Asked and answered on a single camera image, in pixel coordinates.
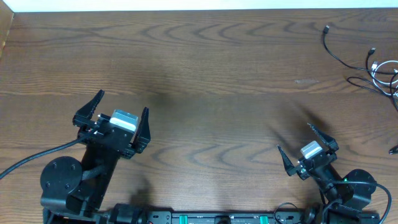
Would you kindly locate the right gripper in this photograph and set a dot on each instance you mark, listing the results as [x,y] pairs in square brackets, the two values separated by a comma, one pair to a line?
[302,172]

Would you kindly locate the cardboard box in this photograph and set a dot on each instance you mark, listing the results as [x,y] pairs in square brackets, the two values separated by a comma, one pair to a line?
[6,19]

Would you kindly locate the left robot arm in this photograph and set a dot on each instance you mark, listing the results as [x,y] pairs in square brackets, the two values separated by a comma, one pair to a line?
[73,190]

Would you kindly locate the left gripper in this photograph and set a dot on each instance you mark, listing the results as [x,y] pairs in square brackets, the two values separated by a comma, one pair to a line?
[87,126]

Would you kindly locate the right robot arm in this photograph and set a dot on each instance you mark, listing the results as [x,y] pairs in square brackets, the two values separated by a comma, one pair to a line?
[343,198]

